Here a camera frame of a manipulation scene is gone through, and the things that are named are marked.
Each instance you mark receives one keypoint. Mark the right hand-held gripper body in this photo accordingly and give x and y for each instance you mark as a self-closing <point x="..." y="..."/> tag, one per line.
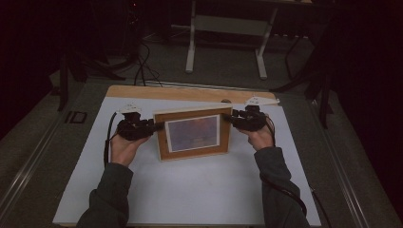
<point x="252" y="120"/>

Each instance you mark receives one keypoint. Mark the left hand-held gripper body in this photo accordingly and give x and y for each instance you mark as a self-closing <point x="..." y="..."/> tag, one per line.
<point x="134" y="128"/>

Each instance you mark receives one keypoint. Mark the wooden photo frame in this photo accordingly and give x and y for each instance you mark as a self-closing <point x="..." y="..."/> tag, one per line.
<point x="193" y="150"/>

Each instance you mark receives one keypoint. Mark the person's right hand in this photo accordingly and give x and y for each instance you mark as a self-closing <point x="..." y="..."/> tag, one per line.
<point x="263" y="139"/>

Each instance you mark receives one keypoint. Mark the person's left hand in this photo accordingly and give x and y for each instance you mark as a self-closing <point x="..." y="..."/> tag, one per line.
<point x="123" y="150"/>

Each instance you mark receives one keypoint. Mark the white table mat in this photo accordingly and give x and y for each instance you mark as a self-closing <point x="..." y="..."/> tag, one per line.
<point x="190" y="190"/>

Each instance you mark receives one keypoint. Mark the black stand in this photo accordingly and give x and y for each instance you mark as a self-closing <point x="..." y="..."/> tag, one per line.
<point x="63" y="85"/>
<point x="323" y="101"/>

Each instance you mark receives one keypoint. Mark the white metal desk frame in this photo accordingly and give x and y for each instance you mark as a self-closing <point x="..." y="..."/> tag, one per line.
<point x="191" y="47"/>

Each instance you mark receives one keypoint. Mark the metal floor rail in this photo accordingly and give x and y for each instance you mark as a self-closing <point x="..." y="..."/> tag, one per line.
<point x="345" y="177"/>
<point x="28" y="171"/>

